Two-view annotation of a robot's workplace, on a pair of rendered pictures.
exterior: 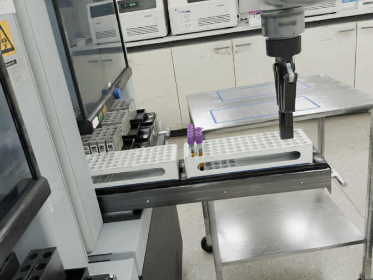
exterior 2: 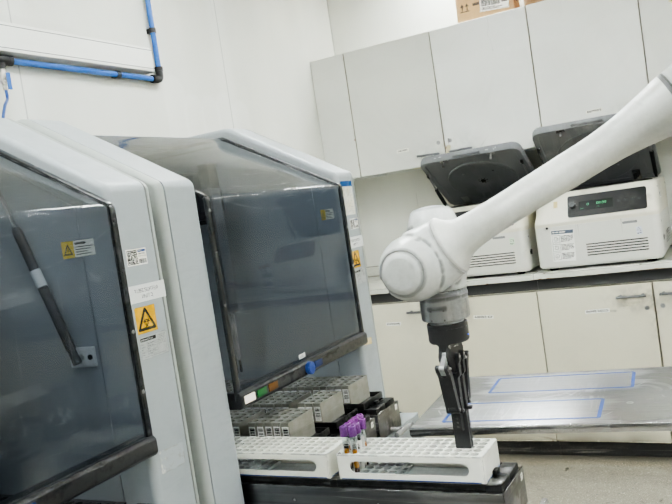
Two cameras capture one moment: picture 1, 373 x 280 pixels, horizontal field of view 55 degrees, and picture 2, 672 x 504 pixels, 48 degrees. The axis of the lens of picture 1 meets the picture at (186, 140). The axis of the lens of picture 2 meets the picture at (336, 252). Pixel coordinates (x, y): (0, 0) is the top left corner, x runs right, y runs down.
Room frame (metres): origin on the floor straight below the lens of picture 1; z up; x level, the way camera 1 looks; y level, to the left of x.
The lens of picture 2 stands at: (-0.54, -0.65, 1.33)
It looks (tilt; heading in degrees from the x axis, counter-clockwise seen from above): 3 degrees down; 25
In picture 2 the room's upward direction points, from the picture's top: 9 degrees counter-clockwise
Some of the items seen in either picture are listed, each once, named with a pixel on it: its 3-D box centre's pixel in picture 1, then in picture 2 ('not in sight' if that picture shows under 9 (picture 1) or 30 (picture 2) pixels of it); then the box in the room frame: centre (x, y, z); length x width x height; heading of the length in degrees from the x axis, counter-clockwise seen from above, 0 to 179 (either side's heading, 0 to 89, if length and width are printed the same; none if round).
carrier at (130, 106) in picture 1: (130, 110); (356, 391); (1.28, 0.19, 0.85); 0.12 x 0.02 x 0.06; 176
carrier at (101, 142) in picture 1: (106, 143); (290, 428); (0.97, 0.23, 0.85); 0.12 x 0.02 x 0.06; 177
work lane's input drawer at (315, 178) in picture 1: (193, 180); (358, 486); (0.81, 0.00, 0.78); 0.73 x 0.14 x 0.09; 87
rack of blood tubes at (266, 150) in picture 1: (245, 154); (417, 462); (0.80, -0.14, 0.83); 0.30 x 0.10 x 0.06; 87
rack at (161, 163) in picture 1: (119, 170); (278, 458); (0.82, 0.18, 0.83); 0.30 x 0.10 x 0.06; 87
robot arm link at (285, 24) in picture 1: (282, 23); (444, 306); (0.79, -0.24, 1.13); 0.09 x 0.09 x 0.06
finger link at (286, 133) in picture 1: (286, 125); (461, 429); (0.79, -0.24, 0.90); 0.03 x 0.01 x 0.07; 87
